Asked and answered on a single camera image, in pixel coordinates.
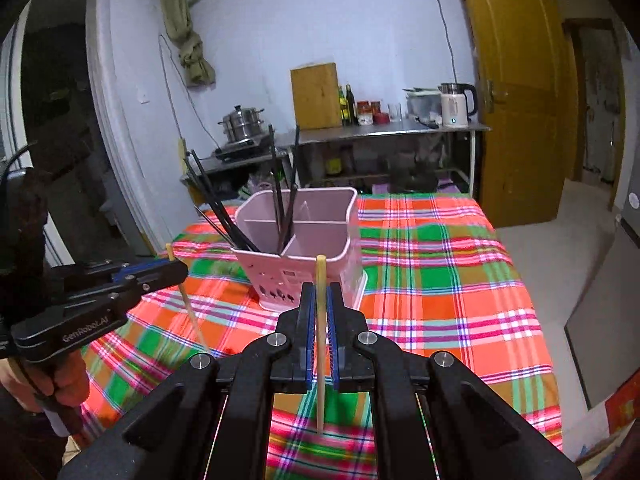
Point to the white electric kettle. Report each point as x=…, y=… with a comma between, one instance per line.
x=455, y=105

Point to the yellow bottle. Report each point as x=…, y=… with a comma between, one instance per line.
x=334, y=165

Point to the light wooden chopstick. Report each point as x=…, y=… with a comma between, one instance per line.
x=321, y=270
x=192, y=310

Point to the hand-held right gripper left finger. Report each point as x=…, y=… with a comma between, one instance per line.
x=310, y=340

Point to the black chopstick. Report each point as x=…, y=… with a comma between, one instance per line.
x=294, y=175
x=217, y=227
x=215, y=200
x=277, y=185
x=225, y=197

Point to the wooden cutting board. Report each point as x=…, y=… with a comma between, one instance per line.
x=315, y=95

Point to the clear drinking glass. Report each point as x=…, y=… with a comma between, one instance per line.
x=394, y=112

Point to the person's left hand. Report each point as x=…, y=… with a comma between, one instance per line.
x=65, y=380

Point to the red label jar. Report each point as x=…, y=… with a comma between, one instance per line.
x=364, y=115

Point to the metal kitchen counter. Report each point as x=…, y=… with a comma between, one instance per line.
x=380, y=132

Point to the dark sauce bottle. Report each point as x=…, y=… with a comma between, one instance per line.
x=351, y=105

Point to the red lid jar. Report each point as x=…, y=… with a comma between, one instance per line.
x=375, y=108

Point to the yellow wooden door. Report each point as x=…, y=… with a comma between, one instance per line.
x=515, y=85

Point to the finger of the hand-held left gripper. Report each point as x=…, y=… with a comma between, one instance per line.
x=160, y=271
x=110, y=296

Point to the black plastic bag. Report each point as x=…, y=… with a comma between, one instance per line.
x=415, y=165

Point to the black cooktop stove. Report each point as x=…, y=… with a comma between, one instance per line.
x=240, y=151

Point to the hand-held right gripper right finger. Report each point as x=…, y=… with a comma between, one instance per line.
x=334, y=340

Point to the green oil bottle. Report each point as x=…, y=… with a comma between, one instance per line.
x=344, y=107

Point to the pink plastic utensil holder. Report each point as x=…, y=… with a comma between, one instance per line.
x=345, y=240

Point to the hanging olive cloth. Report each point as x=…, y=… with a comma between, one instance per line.
x=187, y=35

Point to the plaid tablecloth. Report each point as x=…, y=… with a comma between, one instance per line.
x=450, y=285

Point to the steel steamer pot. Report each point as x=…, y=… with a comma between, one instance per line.
x=242, y=125

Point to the grey cooker pot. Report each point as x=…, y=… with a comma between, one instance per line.
x=424, y=102

